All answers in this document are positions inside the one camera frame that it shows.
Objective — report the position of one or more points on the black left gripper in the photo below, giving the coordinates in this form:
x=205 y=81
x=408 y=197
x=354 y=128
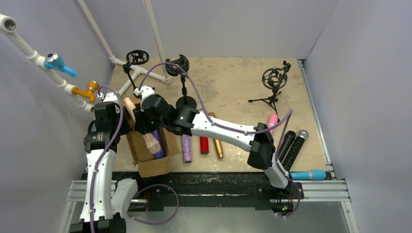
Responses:
x=123 y=125

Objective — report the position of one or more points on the orange water tap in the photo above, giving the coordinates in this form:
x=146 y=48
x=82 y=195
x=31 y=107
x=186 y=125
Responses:
x=88 y=93

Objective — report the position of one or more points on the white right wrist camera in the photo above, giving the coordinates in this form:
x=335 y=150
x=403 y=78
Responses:
x=143 y=92

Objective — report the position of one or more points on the cream peach plastic microphone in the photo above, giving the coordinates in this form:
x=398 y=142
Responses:
x=151 y=143

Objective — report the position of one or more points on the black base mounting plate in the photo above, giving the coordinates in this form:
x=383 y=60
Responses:
x=211 y=189

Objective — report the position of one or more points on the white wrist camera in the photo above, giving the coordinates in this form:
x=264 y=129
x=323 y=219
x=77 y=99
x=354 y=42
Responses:
x=143 y=92
x=109 y=96

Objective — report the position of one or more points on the plain black microphone orange end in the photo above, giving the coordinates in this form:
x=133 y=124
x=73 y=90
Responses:
x=289 y=138

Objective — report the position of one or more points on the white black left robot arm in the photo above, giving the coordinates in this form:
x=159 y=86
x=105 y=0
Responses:
x=106 y=203

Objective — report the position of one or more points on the purple glitter microphone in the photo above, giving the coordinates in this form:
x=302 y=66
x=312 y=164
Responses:
x=186 y=147

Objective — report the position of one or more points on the gold metallic microphone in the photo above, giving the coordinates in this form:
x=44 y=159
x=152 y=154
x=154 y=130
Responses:
x=218 y=148

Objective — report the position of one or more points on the black glitter microphone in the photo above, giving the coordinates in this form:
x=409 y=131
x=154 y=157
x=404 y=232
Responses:
x=293 y=152

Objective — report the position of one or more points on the white PVC pipe frame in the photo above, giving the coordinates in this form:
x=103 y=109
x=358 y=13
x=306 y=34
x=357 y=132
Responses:
x=8 y=27

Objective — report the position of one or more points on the red glitter microphone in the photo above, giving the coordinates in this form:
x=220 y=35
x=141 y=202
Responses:
x=204 y=145

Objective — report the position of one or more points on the brown cardboard box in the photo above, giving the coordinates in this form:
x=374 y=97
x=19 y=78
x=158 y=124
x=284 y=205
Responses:
x=148 y=166

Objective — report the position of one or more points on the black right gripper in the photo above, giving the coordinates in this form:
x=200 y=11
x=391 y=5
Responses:
x=141 y=122

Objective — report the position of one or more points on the round base shock mount stand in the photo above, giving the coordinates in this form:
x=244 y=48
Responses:
x=182 y=62

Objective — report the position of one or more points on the blue glitter microphone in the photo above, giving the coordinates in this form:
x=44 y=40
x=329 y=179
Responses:
x=311 y=175

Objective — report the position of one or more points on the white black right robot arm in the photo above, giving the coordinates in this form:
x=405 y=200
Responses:
x=256 y=140

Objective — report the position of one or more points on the blue water tap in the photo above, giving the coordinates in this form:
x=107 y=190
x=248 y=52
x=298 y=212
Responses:
x=55 y=61

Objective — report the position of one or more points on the violet plastic microphone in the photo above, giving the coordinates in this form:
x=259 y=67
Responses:
x=160 y=154

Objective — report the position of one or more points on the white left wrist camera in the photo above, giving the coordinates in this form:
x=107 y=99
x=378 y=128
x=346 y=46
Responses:
x=109 y=96

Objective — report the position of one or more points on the pink glitter microphone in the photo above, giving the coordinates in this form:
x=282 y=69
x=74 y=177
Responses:
x=272 y=120

